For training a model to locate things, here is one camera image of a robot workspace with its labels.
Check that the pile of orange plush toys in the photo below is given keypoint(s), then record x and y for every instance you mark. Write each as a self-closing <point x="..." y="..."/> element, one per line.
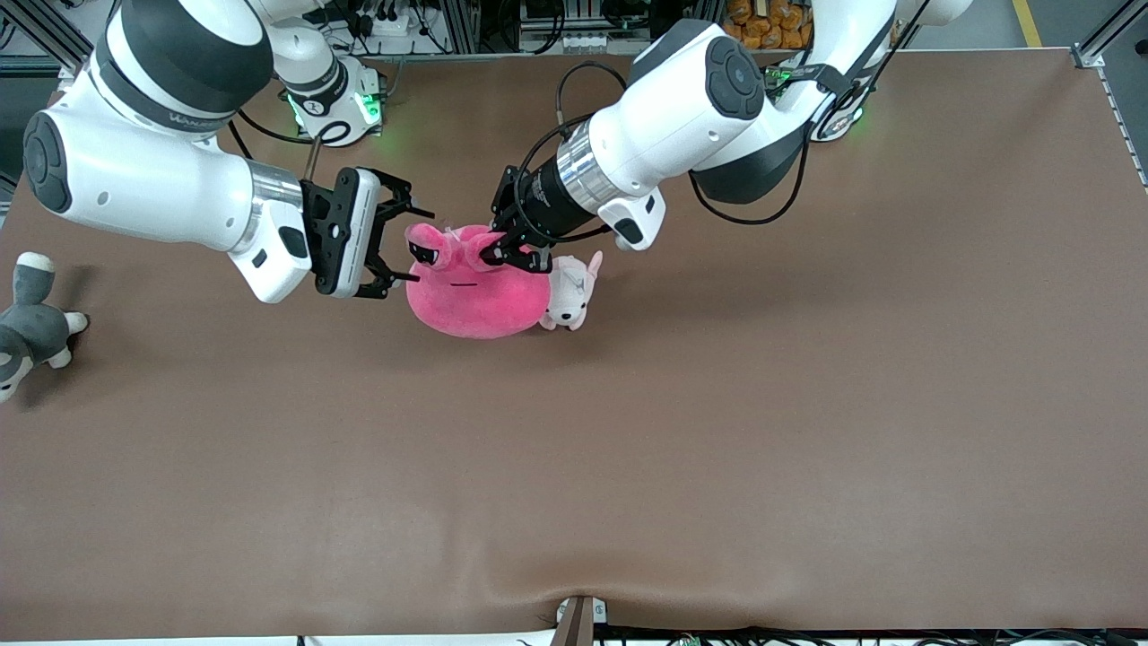
<point x="767" y="25"/>

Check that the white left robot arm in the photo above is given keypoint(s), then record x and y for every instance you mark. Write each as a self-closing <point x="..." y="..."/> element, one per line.
<point x="700" y="108"/>

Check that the round hot pink plush toy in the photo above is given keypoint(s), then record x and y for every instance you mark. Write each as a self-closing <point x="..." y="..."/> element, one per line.
<point x="475" y="301"/>

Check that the white power strip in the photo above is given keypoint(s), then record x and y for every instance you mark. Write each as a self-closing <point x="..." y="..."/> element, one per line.
<point x="386" y="24"/>

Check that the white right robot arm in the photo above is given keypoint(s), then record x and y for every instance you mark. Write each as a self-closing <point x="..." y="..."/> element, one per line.
<point x="152" y="161"/>

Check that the pale pink white dog plush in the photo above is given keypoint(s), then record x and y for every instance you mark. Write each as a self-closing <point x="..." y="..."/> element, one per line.
<point x="572" y="292"/>

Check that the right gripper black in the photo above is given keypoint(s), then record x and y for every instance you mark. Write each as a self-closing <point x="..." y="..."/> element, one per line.
<point x="391" y="224"/>

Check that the aluminium frame post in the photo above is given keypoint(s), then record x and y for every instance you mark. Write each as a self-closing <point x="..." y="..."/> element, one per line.
<point x="45" y="31"/>
<point x="1108" y="36"/>

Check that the metal table clamp bracket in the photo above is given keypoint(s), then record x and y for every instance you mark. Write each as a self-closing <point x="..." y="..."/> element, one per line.
<point x="578" y="621"/>

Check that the grey white husky plush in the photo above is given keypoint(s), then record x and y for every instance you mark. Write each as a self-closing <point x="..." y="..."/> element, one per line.
<point x="31" y="332"/>

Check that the aluminium table edge rail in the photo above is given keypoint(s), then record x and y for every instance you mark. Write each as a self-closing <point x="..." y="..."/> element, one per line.
<point x="502" y="56"/>

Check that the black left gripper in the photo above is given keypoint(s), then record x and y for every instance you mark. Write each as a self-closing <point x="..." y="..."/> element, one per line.
<point x="542" y="209"/>

